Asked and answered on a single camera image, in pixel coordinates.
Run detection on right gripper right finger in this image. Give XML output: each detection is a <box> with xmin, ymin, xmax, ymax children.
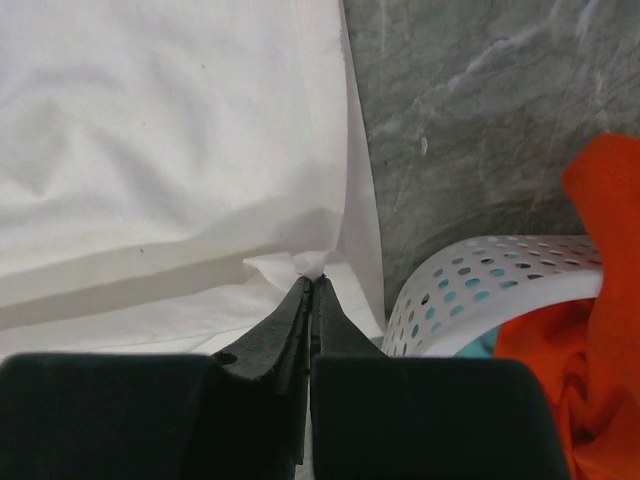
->
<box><xmin>310</xmin><ymin>278</ymin><xmax>570</xmax><ymax>479</ymax></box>

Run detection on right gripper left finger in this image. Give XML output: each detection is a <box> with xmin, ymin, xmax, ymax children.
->
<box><xmin>1</xmin><ymin>278</ymin><xmax>313</xmax><ymax>479</ymax></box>

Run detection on cream white t shirt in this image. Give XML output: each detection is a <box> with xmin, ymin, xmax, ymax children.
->
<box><xmin>1</xmin><ymin>1</ymin><xmax>385</xmax><ymax>356</ymax></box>

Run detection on white perforated laundry basket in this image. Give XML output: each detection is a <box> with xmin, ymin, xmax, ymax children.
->
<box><xmin>381</xmin><ymin>235</ymin><xmax>603</xmax><ymax>357</ymax></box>

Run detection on orange t shirt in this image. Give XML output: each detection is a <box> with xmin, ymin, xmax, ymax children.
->
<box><xmin>495</xmin><ymin>133</ymin><xmax>639</xmax><ymax>479</ymax></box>

